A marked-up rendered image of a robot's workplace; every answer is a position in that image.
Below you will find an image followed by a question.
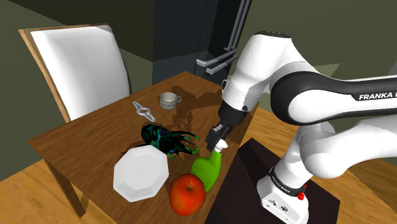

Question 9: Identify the dark refrigerator with grey handles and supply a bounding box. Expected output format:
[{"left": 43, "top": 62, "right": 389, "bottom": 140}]
[{"left": 151, "top": 0, "right": 253, "bottom": 87}]

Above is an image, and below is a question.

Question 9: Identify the white octagonal plate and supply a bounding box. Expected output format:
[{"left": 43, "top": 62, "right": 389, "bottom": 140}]
[{"left": 112, "top": 144, "right": 170, "bottom": 204}]

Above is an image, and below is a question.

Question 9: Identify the wooden table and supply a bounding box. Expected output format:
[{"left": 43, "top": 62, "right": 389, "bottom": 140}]
[{"left": 28, "top": 71, "right": 260, "bottom": 224}]

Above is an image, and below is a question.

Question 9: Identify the silver metal opener tool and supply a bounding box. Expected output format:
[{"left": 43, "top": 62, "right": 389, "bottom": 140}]
[{"left": 132, "top": 101, "right": 157, "bottom": 123}]

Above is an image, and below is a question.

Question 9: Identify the green bottle with white cap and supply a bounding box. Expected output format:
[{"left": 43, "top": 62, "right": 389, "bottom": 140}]
[{"left": 190, "top": 139, "right": 229, "bottom": 193}]

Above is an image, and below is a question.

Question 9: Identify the black and green beetle figure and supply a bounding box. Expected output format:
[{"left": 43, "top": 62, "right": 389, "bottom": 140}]
[{"left": 141, "top": 123, "right": 200, "bottom": 158}]

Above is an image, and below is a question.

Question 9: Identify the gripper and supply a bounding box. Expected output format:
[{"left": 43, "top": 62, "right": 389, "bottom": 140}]
[{"left": 205, "top": 101, "right": 249, "bottom": 153}]

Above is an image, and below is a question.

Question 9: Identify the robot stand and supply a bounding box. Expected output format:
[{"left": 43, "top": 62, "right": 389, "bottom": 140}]
[{"left": 204, "top": 137, "right": 341, "bottom": 224}]

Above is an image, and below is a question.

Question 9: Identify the white cup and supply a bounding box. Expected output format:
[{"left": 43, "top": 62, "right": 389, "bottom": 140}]
[{"left": 158, "top": 92, "right": 183, "bottom": 111}]

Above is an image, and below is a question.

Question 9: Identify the white chair with wooden frame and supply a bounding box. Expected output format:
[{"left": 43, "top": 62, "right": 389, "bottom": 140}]
[{"left": 18, "top": 23, "right": 133, "bottom": 124}]

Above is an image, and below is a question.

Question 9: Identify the red apple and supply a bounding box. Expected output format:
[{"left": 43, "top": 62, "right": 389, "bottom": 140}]
[{"left": 168, "top": 172, "right": 206, "bottom": 217}]

